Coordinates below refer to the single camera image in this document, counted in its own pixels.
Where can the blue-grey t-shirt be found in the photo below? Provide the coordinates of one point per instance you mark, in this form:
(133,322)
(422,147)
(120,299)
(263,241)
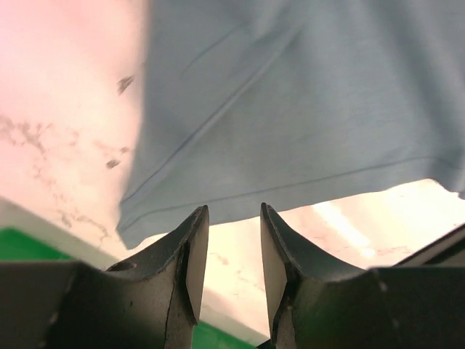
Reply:
(293,103)

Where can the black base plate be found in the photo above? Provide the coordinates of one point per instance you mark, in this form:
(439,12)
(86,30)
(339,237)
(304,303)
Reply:
(446,251)

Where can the green plastic bin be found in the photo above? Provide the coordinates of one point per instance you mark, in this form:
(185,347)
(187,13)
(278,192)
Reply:
(16,245)

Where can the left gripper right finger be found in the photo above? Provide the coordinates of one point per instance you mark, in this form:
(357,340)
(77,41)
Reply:
(316,300)

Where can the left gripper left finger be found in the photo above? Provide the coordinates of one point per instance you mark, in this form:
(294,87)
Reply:
(149,300)

